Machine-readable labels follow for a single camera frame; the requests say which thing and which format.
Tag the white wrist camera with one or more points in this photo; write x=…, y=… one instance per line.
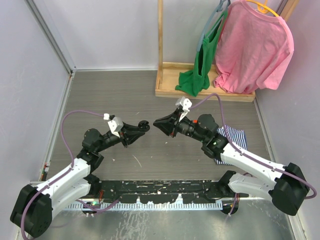
x=186, y=104
x=115, y=124

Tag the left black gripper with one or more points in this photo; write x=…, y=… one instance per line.
x=129, y=134

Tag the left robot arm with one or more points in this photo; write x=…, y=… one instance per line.
x=36, y=206

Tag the wooden clothes rack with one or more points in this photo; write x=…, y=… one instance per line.
x=168, y=74

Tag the blue striped cloth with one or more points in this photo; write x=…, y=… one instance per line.
x=237, y=136

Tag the pink t-shirt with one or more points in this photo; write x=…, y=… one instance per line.
x=253, y=52

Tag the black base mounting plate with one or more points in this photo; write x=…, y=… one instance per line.
x=161, y=191

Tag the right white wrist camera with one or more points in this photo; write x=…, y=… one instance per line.
x=186, y=104

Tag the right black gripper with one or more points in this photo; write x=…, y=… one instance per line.
x=170, y=124

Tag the yellow hanger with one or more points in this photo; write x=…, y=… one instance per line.
x=263, y=8

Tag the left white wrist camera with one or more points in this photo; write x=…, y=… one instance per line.
x=115, y=124

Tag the green tank top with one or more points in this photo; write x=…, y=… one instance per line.
x=194, y=81

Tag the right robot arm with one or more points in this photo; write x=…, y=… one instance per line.
x=283, y=185

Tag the white cable duct strip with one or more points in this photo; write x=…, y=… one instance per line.
x=176, y=206

